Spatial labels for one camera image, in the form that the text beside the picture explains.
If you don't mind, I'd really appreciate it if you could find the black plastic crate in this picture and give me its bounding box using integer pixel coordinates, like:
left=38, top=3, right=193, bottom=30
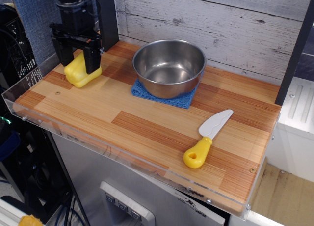
left=0, top=4, right=37, bottom=86

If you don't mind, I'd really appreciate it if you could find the clear acrylic table guard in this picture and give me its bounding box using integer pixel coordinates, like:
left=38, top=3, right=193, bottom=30
left=3, top=41, right=280, bottom=218

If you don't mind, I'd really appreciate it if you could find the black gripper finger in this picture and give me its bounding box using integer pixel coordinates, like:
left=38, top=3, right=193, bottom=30
left=52, top=38, right=74, bottom=66
left=83, top=47, right=101, bottom=74

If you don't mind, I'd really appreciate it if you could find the blue folded cloth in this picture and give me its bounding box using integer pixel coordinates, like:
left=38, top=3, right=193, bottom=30
left=131, top=72, right=204, bottom=109

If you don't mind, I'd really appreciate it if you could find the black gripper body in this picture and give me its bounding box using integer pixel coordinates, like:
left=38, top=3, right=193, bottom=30
left=50, top=4, right=102, bottom=49

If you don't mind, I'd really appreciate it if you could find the black vertical post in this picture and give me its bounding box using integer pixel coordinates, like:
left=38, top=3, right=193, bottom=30
left=98, top=0, right=119, bottom=52
left=275, top=0, right=314, bottom=106

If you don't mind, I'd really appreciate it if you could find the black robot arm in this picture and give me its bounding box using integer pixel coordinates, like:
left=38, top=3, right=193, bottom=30
left=50, top=0, right=102, bottom=74

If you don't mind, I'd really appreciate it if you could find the black vertical post left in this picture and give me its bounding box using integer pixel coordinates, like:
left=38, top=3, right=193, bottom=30
left=98, top=0, right=119, bottom=52

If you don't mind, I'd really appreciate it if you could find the toy knife yellow handle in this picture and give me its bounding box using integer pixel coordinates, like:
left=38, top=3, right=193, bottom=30
left=183, top=109, right=234, bottom=169

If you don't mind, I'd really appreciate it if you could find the silver cabinet with buttons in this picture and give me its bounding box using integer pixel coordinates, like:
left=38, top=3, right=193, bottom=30
left=51, top=134, right=230, bottom=226

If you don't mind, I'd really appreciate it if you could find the black vertical post right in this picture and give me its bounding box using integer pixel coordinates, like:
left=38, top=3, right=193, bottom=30
left=275, top=0, right=314, bottom=106

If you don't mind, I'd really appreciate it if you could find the stainless steel bowl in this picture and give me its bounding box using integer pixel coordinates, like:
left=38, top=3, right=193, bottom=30
left=132, top=39, right=207, bottom=98

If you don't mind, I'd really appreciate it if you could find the yellow plastic bell pepper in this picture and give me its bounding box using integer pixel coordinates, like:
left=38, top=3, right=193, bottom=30
left=64, top=52, right=102, bottom=88

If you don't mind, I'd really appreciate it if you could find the yellow object bottom left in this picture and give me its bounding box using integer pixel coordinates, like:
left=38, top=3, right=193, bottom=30
left=18, top=215, right=44, bottom=226

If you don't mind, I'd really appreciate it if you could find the white ribbed appliance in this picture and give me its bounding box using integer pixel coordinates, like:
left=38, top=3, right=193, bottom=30
left=266, top=77, right=314, bottom=182

